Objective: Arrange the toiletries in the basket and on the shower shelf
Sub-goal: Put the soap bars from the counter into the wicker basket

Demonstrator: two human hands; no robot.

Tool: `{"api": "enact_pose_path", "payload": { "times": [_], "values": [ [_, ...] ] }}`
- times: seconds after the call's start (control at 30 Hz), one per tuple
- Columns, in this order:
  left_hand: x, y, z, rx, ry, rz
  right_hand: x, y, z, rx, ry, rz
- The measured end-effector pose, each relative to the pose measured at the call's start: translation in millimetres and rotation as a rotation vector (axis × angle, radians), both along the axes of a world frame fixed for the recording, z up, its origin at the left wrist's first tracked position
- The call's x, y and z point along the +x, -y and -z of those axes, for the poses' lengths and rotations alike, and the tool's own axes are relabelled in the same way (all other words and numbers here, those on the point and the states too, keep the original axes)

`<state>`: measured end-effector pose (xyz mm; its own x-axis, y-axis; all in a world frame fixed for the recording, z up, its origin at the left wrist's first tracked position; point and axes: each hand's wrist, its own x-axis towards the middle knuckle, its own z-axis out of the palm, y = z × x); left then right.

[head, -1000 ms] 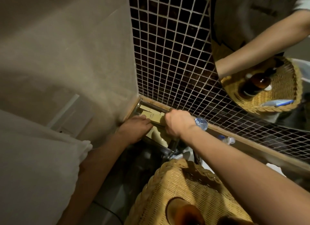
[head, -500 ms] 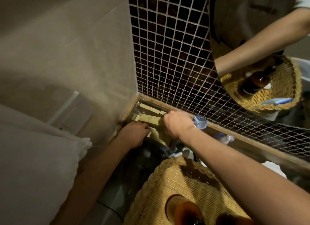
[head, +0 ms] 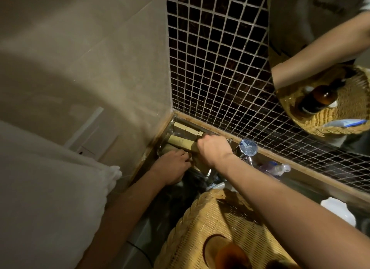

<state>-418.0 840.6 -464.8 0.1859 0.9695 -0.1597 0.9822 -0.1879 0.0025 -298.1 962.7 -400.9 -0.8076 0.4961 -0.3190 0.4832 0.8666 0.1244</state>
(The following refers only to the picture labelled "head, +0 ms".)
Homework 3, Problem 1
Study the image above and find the chrome sink faucet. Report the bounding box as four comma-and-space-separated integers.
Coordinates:
207, 138, 258, 188

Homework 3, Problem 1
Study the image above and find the wall mirror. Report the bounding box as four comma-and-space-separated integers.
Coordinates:
267, 0, 370, 156

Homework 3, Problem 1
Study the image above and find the person's right hand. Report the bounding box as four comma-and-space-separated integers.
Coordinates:
196, 134, 234, 168

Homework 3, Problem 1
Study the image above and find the person's left hand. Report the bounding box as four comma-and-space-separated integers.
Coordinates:
150, 149, 193, 186

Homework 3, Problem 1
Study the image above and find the person's right forearm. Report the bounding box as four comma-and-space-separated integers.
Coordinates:
212, 153, 370, 269

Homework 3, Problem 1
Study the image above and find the white scalloped soap dish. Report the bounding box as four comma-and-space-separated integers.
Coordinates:
320, 197, 357, 227

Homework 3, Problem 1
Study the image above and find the woven wicker basket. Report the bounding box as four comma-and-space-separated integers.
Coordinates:
153, 188, 303, 269

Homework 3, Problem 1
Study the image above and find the white hanging towel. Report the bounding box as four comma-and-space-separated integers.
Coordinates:
0, 120, 122, 269

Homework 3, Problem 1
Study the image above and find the person's left forearm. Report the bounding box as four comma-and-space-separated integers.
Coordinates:
75, 170, 170, 269

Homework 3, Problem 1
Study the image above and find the white wall socket plate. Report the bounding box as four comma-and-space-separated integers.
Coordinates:
65, 107, 121, 158

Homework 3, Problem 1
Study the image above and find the clear hand soap pump bottle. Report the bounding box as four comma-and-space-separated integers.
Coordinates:
259, 161, 292, 178

